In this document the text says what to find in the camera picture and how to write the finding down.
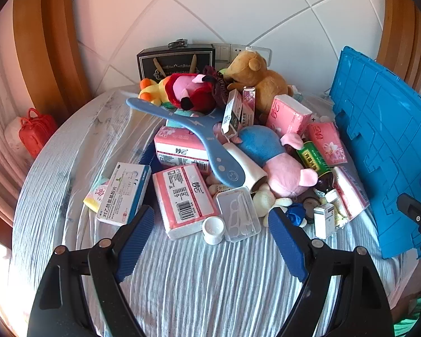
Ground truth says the small blue toy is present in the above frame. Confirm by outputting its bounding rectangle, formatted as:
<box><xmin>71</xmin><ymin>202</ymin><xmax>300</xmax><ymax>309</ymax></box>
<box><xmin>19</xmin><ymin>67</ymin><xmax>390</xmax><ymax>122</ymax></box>
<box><xmin>287</xmin><ymin>204</ymin><xmax>307</xmax><ymax>227</ymax></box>

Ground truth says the pink pig plush toy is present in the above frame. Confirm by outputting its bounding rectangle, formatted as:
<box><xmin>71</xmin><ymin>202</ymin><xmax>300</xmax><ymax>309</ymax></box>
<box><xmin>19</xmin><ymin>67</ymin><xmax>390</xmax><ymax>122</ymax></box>
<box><xmin>213</xmin><ymin>124</ymin><xmax>321</xmax><ymax>199</ymax></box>

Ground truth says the brown teddy bear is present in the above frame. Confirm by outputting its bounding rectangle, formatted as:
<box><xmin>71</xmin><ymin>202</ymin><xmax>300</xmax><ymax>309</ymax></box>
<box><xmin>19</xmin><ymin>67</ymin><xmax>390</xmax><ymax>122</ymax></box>
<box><xmin>224</xmin><ymin>50</ymin><xmax>290</xmax><ymax>115</ymax></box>

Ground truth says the white wall switch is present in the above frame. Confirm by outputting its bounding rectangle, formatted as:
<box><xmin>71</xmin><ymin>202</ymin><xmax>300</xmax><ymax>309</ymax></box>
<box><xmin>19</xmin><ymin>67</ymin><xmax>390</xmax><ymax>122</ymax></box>
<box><xmin>213</xmin><ymin>43</ymin><xmax>233</xmax><ymax>62</ymax></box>

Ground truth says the blue plastic hanger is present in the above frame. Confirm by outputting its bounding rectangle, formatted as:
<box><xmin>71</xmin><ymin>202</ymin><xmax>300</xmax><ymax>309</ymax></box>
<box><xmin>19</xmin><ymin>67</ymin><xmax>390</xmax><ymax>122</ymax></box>
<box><xmin>126</xmin><ymin>97</ymin><xmax>247</xmax><ymax>188</ymax></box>

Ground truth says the blue plastic storage crate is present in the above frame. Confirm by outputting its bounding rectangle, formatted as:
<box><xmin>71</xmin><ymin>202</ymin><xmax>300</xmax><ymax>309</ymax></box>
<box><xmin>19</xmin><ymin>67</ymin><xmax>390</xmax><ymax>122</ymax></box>
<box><xmin>328</xmin><ymin>45</ymin><xmax>421</xmax><ymax>260</ymax></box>

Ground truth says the wooden door frame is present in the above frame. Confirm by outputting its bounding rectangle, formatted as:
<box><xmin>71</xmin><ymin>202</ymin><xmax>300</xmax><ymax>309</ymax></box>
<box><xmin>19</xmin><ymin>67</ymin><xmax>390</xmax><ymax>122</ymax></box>
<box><xmin>375</xmin><ymin>0</ymin><xmax>421</xmax><ymax>88</ymax></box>
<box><xmin>12</xmin><ymin>0</ymin><xmax>92</xmax><ymax>120</ymax></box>

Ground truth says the pink slim box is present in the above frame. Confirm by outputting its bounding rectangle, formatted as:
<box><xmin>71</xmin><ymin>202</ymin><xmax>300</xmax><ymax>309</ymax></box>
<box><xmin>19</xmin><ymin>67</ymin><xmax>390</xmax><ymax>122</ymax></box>
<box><xmin>241</xmin><ymin>86</ymin><xmax>257</xmax><ymax>127</ymax></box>

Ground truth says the yellow plush duck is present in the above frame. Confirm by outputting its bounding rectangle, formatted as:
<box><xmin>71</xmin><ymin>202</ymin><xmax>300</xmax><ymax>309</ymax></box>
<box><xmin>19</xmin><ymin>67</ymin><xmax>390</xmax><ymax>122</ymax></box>
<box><xmin>138</xmin><ymin>78</ymin><xmax>171</xmax><ymax>106</ymax></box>

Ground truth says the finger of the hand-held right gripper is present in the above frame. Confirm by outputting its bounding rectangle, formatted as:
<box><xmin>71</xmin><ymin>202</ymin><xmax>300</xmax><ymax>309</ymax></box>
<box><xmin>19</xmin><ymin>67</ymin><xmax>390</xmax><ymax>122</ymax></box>
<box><xmin>396</xmin><ymin>193</ymin><xmax>421</xmax><ymax>253</ymax></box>

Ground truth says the clear plastic floss box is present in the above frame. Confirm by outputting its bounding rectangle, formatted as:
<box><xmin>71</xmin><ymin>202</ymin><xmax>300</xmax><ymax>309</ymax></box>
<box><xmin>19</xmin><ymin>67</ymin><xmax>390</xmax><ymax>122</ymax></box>
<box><xmin>214</xmin><ymin>187</ymin><xmax>262</xmax><ymax>243</ymax></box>

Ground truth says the small red suitcase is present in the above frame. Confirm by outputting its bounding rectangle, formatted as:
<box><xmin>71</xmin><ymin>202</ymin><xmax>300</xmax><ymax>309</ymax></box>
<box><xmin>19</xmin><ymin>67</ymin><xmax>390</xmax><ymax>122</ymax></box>
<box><xmin>19</xmin><ymin>108</ymin><xmax>53</xmax><ymax>159</ymax></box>

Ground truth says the white plush toy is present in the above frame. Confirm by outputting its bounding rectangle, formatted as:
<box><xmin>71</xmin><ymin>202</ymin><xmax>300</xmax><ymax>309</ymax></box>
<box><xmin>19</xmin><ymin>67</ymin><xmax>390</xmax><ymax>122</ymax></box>
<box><xmin>253</xmin><ymin>183</ymin><xmax>292</xmax><ymax>227</ymax></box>

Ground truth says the black tape roll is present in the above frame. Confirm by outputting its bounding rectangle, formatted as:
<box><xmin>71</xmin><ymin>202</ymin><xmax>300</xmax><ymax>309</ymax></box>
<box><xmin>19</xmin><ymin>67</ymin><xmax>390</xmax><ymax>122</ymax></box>
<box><xmin>302</xmin><ymin>197</ymin><xmax>324</xmax><ymax>223</ymax></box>

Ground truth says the covered wall socket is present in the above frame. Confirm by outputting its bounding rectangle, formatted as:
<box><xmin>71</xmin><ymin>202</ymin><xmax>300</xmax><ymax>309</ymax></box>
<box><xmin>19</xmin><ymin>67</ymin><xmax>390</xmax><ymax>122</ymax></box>
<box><xmin>247</xmin><ymin>46</ymin><xmax>271</xmax><ymax>64</ymax></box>

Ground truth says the brown bottle green label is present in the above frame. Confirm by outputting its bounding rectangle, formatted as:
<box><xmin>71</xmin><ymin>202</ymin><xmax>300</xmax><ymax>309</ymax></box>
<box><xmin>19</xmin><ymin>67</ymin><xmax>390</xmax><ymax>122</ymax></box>
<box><xmin>296</xmin><ymin>141</ymin><xmax>337</xmax><ymax>195</ymax></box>

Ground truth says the blue fuzzy brush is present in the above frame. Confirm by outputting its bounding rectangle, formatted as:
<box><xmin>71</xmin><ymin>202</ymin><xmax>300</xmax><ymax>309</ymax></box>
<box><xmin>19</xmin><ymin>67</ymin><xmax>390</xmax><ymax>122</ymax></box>
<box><xmin>140</xmin><ymin>140</ymin><xmax>159</xmax><ymax>172</ymax></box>

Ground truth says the green white carton box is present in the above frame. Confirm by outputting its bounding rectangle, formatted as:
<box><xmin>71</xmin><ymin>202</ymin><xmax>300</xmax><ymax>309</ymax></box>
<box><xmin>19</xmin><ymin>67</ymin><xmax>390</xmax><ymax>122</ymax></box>
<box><xmin>222</xmin><ymin>89</ymin><xmax>244</xmax><ymax>138</ymax></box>

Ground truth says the white round cap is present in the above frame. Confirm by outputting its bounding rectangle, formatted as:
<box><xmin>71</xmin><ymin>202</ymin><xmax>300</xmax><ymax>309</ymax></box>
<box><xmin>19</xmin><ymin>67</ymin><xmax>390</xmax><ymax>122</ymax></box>
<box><xmin>202</xmin><ymin>217</ymin><xmax>226</xmax><ymax>245</ymax></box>

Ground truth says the blue white medicine box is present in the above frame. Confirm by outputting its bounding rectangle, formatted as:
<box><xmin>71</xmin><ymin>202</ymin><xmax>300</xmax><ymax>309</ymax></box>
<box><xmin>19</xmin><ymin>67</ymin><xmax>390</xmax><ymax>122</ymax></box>
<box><xmin>96</xmin><ymin>162</ymin><xmax>152</xmax><ymax>226</ymax></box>

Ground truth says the small clear pill bottle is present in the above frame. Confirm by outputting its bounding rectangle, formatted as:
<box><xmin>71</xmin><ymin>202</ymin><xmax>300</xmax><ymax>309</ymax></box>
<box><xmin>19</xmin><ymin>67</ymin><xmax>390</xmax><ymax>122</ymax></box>
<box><xmin>324</xmin><ymin>189</ymin><xmax>349</xmax><ymax>229</ymax></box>

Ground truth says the white pink-banded tissue pack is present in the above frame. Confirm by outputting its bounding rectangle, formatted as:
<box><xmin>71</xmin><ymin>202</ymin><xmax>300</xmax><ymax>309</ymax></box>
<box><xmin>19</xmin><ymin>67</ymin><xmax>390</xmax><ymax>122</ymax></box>
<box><xmin>331</xmin><ymin>166</ymin><xmax>370</xmax><ymax>219</ymax></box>

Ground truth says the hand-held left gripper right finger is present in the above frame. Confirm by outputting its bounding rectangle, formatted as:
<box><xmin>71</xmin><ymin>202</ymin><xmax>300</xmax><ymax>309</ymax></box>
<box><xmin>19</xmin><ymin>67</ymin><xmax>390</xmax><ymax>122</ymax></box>
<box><xmin>267</xmin><ymin>208</ymin><xmax>395</xmax><ymax>337</ymax></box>

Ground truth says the pink sanitary pad pack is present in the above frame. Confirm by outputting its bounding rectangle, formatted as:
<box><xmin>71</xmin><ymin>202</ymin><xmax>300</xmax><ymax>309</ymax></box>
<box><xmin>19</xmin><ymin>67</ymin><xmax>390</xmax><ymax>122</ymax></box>
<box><xmin>83</xmin><ymin>178</ymin><xmax>112</xmax><ymax>212</ymax></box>

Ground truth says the large pink floral tissue pack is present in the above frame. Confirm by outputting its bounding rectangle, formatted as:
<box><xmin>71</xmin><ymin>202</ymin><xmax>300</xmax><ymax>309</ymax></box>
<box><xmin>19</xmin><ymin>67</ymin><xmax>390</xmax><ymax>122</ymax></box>
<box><xmin>266</xmin><ymin>95</ymin><xmax>313</xmax><ymax>137</ymax></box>

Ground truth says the pink barcode tissue pack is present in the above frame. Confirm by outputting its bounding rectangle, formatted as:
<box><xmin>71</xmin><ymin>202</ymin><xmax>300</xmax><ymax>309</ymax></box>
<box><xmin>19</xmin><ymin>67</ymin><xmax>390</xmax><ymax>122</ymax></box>
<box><xmin>152</xmin><ymin>163</ymin><xmax>221</xmax><ymax>241</ymax></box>

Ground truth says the small white box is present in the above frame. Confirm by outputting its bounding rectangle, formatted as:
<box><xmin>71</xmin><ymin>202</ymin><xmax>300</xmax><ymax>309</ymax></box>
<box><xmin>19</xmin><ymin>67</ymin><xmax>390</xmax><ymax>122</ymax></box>
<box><xmin>314</xmin><ymin>204</ymin><xmax>337</xmax><ymax>240</ymax></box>

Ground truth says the small pink floral tissue pack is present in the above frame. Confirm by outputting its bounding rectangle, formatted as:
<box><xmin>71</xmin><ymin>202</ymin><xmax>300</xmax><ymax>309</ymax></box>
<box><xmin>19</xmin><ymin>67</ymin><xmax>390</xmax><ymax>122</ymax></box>
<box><xmin>307</xmin><ymin>122</ymin><xmax>349</xmax><ymax>168</ymax></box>

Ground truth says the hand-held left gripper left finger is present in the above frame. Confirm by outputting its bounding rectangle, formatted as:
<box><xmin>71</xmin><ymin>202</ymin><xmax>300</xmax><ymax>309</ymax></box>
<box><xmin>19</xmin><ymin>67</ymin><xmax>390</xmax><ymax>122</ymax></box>
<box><xmin>26</xmin><ymin>204</ymin><xmax>155</xmax><ymax>337</ymax></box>

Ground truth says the white bag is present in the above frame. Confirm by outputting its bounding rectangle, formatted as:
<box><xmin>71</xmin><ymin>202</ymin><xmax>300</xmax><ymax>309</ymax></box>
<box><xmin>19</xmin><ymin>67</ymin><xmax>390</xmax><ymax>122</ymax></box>
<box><xmin>4</xmin><ymin>116</ymin><xmax>30</xmax><ymax>148</ymax></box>

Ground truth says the white lint roller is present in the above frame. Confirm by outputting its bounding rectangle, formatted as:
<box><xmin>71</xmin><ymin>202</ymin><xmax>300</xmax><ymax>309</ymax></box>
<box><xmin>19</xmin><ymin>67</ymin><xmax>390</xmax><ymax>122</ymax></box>
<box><xmin>222</xmin><ymin>142</ymin><xmax>268</xmax><ymax>194</ymax></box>

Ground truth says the dark maroon cloth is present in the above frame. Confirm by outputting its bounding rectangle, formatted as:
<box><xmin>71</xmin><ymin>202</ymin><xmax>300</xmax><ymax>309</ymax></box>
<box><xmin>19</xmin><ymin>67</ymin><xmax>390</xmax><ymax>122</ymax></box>
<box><xmin>202</xmin><ymin>65</ymin><xmax>232</xmax><ymax>104</ymax></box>

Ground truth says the red plush toy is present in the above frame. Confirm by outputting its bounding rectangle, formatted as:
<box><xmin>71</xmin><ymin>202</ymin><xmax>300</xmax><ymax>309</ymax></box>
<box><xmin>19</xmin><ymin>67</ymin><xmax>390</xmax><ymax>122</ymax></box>
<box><xmin>165</xmin><ymin>73</ymin><xmax>219</xmax><ymax>110</ymax></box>

